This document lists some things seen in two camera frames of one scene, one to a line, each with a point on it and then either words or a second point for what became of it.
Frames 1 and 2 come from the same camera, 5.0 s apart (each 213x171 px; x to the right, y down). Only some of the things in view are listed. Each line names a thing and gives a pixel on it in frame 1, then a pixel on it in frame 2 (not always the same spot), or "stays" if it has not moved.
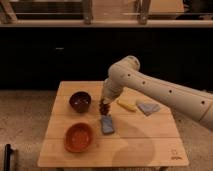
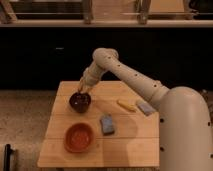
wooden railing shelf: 106,13 stays
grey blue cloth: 148,108 stays
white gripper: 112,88 → 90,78
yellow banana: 127,104 stays
